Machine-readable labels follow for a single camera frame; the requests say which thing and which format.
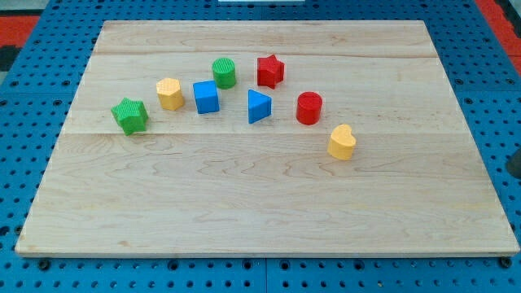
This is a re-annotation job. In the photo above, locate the green cylinder block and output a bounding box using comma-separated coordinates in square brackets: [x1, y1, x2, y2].
[212, 57, 236, 90]

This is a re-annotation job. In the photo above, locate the green star block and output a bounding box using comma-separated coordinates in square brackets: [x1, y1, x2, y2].
[111, 98, 148, 136]

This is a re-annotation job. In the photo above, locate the red star block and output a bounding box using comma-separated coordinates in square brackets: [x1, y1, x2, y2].
[256, 55, 285, 89]

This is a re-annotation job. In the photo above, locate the yellow heart block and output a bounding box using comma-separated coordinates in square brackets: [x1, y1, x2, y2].
[327, 124, 357, 160]

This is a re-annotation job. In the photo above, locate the red cylinder block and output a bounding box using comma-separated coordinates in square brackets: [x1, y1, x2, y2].
[296, 91, 323, 125]

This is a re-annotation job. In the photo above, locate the yellow hexagon block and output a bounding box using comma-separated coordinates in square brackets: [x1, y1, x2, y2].
[156, 78, 185, 111]

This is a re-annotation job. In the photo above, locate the light wooden board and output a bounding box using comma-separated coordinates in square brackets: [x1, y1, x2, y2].
[15, 20, 519, 258]

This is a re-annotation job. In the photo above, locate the blue cube block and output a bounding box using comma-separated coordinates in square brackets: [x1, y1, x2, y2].
[193, 81, 220, 114]

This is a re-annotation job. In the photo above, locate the blue triangle block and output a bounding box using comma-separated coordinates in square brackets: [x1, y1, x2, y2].
[247, 90, 272, 124]

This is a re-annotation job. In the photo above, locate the dark grey object at edge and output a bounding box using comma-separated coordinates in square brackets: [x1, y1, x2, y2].
[506, 149, 521, 179]

